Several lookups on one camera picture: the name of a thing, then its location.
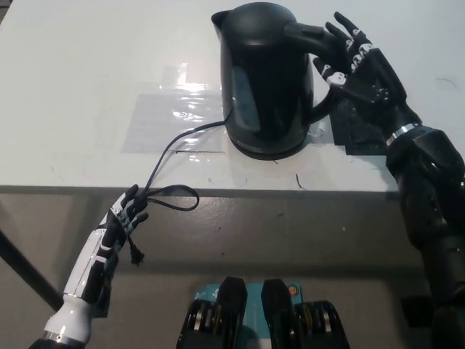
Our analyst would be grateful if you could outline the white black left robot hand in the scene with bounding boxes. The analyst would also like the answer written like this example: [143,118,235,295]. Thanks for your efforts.
[61,184,150,309]

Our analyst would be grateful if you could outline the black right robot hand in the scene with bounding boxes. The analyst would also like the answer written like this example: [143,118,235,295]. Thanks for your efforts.
[312,11,424,142]

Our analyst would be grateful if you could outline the black electric kettle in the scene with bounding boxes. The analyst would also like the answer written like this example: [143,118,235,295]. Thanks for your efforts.
[211,5,341,145]

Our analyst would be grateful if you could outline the black round kettle base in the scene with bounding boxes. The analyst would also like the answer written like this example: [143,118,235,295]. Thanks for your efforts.
[227,125,310,161]

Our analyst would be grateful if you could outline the black robot legs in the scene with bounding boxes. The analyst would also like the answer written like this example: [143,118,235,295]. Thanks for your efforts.
[176,276,352,349]

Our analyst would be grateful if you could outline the black tape patch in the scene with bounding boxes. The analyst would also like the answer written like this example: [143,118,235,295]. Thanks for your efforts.
[328,97,392,156]

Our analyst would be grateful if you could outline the transparent tape patch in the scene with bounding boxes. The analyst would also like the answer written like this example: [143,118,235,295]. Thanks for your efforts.
[123,63,230,154]

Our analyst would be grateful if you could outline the black power cable with plug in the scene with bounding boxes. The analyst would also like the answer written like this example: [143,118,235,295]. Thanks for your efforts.
[108,121,229,265]

